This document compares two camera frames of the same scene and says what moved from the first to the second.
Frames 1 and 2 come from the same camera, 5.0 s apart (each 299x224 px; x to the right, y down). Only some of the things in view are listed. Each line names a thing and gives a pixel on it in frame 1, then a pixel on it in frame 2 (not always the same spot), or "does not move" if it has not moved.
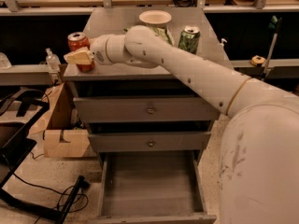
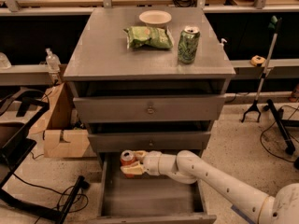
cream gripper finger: x=81 y=56 to x=135 y=168
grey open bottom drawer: x=152 y=187 does not move
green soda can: x=190 y=38 does not move
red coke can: x=76 y=41 to x=128 y=159
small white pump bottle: x=221 y=44 does not move
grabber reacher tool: x=275 y=24 does not move
